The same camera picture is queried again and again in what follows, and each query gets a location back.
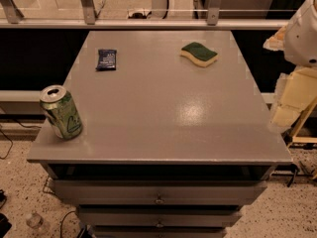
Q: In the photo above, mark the wooden frame stand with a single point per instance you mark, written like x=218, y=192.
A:
x=294, y=137

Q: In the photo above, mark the dark blue snack packet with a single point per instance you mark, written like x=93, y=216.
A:
x=106, y=60

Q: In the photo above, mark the grey metal rail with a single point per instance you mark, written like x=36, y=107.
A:
x=131, y=24

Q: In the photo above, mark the grey drawer cabinet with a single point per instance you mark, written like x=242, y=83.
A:
x=158, y=116

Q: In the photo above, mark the clear plastic bottle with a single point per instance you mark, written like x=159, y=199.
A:
x=37, y=223

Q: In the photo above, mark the grey drawer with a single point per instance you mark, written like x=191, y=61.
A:
x=154, y=192
x=166, y=232
x=158, y=217

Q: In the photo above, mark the green and yellow sponge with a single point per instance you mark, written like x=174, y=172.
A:
x=199, y=54

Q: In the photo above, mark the bottom grey drawer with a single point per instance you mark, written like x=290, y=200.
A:
x=166, y=232

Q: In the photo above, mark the green soda can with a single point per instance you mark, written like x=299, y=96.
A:
x=61, y=111

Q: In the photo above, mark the middle grey drawer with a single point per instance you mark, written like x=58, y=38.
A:
x=158, y=217

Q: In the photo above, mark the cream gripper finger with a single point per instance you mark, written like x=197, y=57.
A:
x=275, y=42
x=293, y=93

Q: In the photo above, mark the top grey drawer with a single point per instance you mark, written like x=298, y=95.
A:
x=154, y=192

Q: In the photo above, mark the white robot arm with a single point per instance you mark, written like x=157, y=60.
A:
x=300, y=40

